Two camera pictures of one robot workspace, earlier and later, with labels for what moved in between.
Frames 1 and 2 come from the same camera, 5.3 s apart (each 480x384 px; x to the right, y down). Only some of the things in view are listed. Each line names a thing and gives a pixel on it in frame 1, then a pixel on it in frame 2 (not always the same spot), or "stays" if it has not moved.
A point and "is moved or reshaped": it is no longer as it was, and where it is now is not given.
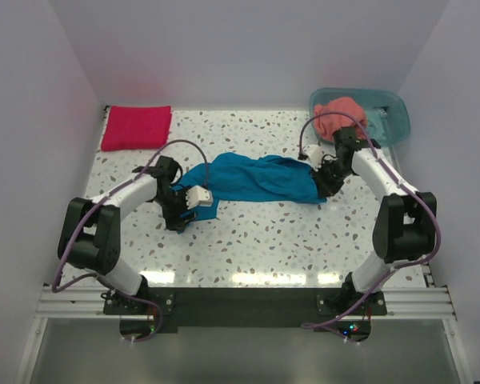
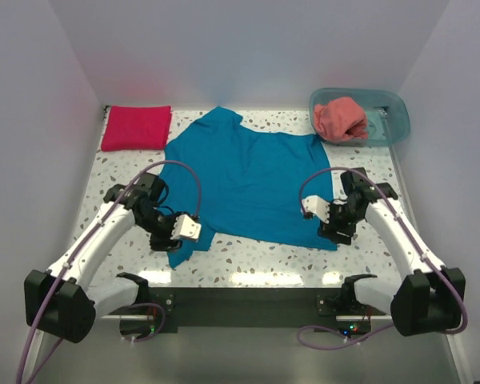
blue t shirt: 244,178 is moved or reshaped
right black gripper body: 330,175 -> 342,220
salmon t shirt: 326,125 stays
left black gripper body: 173,206 -> 161,228
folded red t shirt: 137,127 stays
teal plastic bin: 387,114 stays
